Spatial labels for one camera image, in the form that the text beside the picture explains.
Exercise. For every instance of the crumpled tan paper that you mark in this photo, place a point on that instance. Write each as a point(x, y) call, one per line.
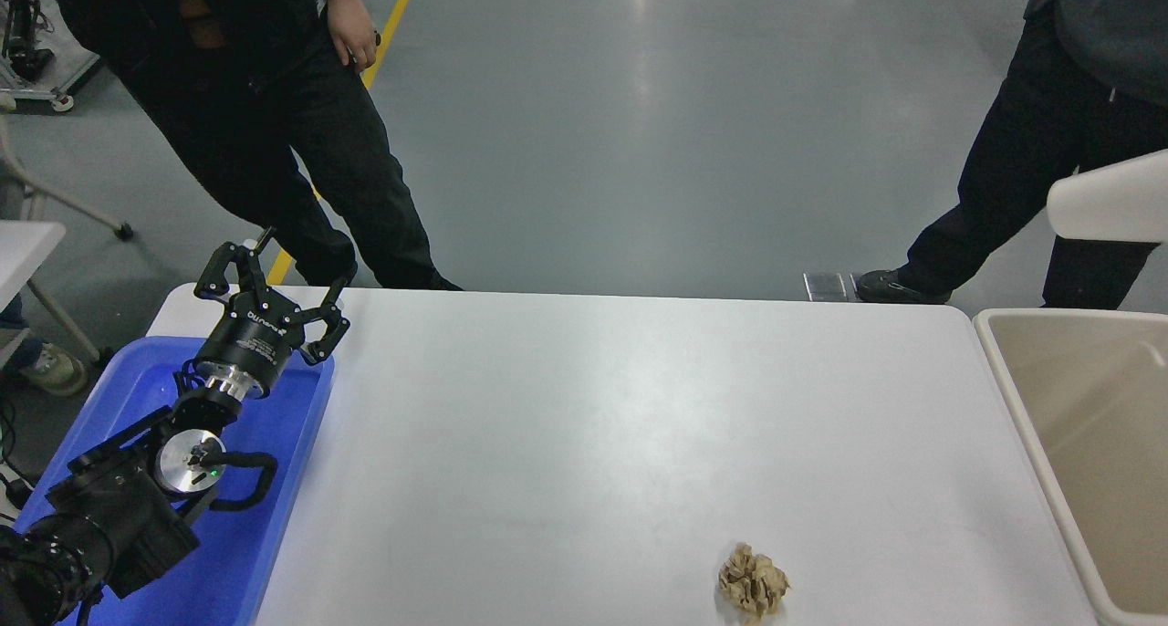
point(753, 583)

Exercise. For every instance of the black equipment on cart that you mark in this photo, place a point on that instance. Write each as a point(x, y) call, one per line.
point(23, 33)

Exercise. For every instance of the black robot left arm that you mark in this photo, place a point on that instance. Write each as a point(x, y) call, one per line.
point(119, 516)

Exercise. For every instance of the metal wheeled cart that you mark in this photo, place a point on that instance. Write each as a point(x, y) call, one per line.
point(73, 69)

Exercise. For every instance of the metal floor plate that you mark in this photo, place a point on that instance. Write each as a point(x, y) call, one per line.
point(826, 286)

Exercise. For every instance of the small white side table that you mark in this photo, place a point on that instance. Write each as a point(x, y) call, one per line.
point(23, 250)

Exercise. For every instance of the large pale bin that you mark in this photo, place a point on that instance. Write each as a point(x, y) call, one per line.
point(1077, 398)

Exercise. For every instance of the blue plastic tray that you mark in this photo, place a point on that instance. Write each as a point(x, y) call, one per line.
point(274, 443)

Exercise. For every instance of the grey stand leg with caster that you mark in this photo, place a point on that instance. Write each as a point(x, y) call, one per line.
point(122, 234)

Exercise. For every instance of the person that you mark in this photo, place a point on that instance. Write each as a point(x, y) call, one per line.
point(55, 370)
point(1031, 151)
point(265, 115)

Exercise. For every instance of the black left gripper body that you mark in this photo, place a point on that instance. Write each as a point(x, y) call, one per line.
point(255, 341)

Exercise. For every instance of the white paper cup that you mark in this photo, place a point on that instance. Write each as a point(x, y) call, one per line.
point(1113, 202)

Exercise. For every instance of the person's left hand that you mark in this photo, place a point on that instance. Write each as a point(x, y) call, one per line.
point(354, 35)

